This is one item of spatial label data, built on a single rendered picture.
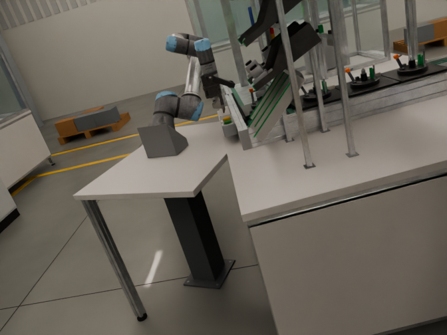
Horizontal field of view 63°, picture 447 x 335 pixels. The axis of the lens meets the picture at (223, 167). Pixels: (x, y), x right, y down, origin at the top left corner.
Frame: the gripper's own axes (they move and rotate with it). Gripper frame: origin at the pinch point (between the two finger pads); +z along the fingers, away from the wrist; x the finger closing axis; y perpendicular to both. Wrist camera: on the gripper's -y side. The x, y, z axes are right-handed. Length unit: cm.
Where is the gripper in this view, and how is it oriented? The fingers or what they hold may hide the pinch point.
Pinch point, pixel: (224, 110)
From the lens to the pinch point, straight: 188.7
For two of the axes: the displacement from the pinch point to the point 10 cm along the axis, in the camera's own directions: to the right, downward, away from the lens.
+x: 0.7, 3.7, -9.3
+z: 2.6, 8.9, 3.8
